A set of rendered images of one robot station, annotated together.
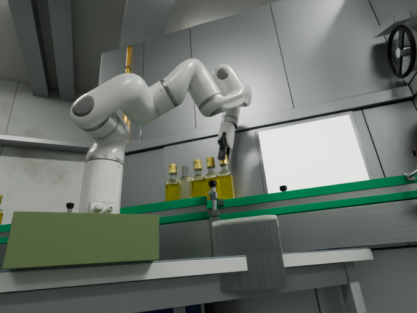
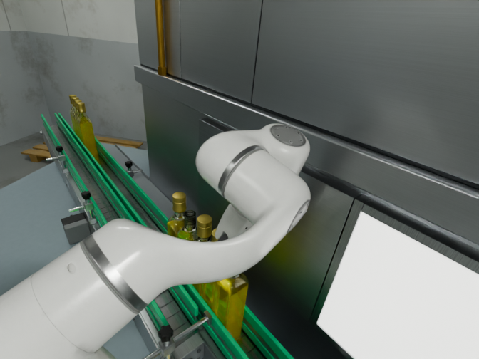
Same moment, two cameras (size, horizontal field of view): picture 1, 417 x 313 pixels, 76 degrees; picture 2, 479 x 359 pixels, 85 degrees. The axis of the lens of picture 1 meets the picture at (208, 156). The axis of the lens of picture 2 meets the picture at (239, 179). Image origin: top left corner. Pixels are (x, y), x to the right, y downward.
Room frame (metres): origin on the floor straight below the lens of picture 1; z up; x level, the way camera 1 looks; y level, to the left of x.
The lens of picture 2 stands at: (0.72, -0.27, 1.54)
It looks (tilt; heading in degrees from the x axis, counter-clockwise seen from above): 29 degrees down; 33
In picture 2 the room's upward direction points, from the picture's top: 6 degrees clockwise
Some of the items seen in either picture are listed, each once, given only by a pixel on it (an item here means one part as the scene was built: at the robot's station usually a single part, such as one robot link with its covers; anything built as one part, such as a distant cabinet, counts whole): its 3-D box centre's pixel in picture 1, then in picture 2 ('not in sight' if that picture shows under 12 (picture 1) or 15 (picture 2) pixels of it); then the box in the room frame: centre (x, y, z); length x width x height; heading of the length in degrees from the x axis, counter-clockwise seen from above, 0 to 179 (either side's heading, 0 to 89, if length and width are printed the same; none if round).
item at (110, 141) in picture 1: (105, 137); not in sight; (0.64, 0.27, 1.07); 0.13 x 0.10 x 0.16; 171
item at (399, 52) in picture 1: (404, 51); not in sight; (0.87, -0.84, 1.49); 0.21 x 0.05 x 0.21; 166
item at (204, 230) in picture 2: (198, 165); (204, 226); (1.08, 0.05, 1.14); 0.04 x 0.04 x 0.04
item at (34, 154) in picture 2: not in sight; (88, 150); (2.16, 2.99, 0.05); 1.15 x 0.79 x 0.10; 115
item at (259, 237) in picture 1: (251, 241); not in sight; (0.83, -0.11, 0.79); 0.27 x 0.17 x 0.08; 166
